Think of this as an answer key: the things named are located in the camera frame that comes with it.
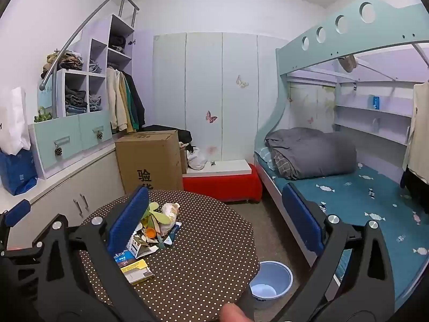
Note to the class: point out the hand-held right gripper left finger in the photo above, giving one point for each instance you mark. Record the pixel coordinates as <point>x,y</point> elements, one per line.
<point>129,218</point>

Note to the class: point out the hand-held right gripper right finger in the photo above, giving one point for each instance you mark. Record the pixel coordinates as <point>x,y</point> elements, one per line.
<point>301,214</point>

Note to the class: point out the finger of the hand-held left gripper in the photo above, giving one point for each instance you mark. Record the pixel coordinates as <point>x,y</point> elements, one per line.
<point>16,213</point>

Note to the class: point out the green paper wrapper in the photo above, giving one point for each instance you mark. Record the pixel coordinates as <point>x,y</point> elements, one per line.
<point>152,212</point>

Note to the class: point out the orange cap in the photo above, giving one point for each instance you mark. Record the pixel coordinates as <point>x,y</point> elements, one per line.
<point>151,233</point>

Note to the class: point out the small white carton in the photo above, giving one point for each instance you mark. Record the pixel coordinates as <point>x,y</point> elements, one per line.
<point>139,245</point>

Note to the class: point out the blue and white packet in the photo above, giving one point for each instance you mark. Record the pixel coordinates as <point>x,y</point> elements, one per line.
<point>122,256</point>

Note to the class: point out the white snack bag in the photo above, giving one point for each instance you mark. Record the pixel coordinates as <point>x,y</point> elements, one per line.
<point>169,219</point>

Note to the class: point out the light blue plastic bin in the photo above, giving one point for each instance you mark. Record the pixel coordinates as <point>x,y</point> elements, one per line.
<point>271,275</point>

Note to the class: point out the person's right hand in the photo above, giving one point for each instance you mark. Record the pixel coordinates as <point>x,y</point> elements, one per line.
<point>233,313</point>

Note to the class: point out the blue shopping bag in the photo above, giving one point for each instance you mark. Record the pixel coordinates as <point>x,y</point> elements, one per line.
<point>16,174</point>

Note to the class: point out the grey plaid pillow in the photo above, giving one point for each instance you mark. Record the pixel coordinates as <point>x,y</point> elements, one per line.
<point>285,166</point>

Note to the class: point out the low white cabinet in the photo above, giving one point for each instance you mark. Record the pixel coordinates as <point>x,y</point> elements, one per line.
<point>67,187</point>

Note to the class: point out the large cardboard box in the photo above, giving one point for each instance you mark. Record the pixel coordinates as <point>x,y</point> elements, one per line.
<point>147,161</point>

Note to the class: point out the grey duvet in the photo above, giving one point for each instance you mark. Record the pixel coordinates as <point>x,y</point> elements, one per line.
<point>315,154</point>

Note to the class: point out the teal patterned bed sheet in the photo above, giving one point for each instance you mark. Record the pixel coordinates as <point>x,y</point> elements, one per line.
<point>368,208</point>

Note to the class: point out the blue checked pillow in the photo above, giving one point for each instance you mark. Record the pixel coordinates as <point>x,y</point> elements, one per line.
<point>264,156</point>

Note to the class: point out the brown polka dot tablecloth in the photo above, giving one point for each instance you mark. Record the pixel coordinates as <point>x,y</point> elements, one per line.
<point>201,258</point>

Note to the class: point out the red bench with white top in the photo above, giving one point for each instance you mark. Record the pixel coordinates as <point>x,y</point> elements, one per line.
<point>221,184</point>

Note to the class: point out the white plastic bag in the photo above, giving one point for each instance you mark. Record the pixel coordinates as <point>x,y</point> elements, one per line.
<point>196,159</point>

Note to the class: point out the mint and white stair cabinet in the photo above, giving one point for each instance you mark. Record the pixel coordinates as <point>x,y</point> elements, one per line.
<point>67,137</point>

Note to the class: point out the white paper bag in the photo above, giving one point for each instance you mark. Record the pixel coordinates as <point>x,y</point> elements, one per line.
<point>15,120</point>

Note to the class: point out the black clothes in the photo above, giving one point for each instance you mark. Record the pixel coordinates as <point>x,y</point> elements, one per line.
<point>184,137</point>

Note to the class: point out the small green plant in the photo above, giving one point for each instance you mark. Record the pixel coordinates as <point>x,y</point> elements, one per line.
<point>43,117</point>

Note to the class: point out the green hanging garment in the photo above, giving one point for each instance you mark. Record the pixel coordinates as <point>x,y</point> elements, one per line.
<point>133,114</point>

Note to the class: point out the beige hanging shirt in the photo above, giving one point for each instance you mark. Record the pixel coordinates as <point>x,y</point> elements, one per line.
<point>125,110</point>

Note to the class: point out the black hanging coat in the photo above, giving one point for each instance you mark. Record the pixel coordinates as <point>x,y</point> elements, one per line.
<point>138,100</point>

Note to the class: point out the folded blue jeans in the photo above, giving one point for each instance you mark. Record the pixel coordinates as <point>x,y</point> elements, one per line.
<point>95,102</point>

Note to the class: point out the cream hanging jacket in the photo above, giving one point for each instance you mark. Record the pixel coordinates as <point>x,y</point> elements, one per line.
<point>113,97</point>

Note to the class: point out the grey folded clothes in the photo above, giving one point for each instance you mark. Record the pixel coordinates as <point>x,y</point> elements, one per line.
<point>75,99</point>

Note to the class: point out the pink butterfly sticker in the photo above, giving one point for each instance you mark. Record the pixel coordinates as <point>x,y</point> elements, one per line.
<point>211,117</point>

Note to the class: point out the small blue box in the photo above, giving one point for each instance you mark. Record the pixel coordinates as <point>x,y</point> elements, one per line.
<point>375,102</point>

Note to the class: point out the cream butterfly sticker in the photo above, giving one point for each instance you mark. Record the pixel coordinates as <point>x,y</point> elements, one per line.
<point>242,81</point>

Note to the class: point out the pale green wardrobe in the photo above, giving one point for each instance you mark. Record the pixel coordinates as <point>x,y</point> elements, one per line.
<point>204,90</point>

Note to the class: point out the folded light blue clothes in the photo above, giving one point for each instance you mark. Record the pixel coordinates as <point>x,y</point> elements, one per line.
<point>95,67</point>

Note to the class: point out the pile of folded brown clothes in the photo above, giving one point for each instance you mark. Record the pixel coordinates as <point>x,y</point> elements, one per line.
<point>62,62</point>

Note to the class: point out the hanging brown hat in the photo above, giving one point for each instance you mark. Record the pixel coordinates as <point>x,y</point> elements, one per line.
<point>347,62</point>

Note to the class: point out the dark folded clothes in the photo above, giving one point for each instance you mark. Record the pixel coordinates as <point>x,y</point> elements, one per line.
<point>117,42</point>

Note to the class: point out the grey metal handrail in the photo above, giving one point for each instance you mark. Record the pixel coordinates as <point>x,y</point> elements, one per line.
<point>83,28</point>

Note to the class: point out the mint bunk bed frame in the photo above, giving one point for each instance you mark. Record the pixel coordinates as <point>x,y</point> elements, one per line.
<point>335,40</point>

